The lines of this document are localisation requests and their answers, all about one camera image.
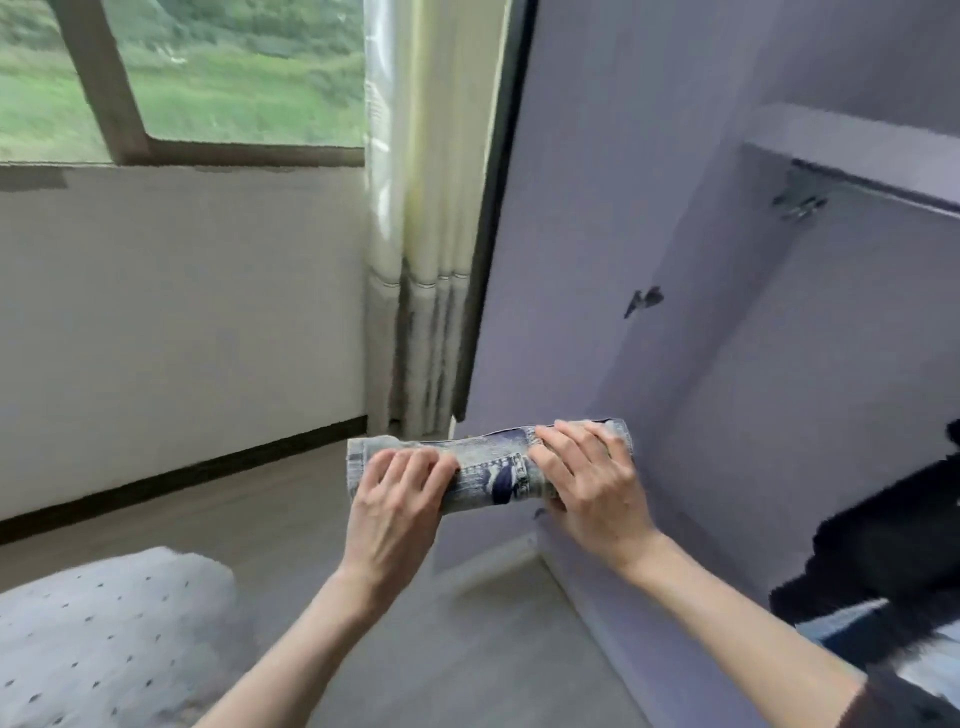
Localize white dotted bed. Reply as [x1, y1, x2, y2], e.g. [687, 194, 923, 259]
[0, 544, 260, 728]

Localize person's right hand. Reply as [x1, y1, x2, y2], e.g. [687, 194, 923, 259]
[525, 420, 665, 581]

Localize metal clip hanger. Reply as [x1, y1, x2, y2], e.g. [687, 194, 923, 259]
[772, 187, 830, 228]

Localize grey wooden wardrobe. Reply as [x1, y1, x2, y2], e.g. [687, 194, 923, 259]
[435, 0, 960, 728]

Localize grey denim shorts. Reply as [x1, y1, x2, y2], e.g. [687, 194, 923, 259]
[346, 418, 635, 516]

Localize striped beige curtain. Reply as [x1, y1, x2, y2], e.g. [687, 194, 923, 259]
[361, 0, 512, 441]

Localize black door handle strip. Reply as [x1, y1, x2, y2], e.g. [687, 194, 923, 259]
[450, 0, 539, 431]

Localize person's black right sleeve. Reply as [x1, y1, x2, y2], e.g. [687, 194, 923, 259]
[840, 667, 960, 728]

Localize person's left hand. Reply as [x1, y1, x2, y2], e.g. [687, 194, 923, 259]
[337, 445, 462, 614]

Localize person's right forearm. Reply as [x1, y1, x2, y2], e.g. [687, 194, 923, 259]
[622, 532, 872, 728]

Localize grey wardrobe shelf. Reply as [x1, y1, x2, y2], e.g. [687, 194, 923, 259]
[742, 100, 960, 210]

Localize metal door hinge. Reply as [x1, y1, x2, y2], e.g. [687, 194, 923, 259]
[624, 285, 666, 321]

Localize charcoal black clothes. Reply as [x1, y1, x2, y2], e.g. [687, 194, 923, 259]
[769, 420, 960, 626]

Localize person's left forearm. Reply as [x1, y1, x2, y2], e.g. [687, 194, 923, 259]
[195, 570, 399, 728]

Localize grey framed window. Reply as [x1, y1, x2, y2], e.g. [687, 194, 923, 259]
[0, 0, 366, 170]

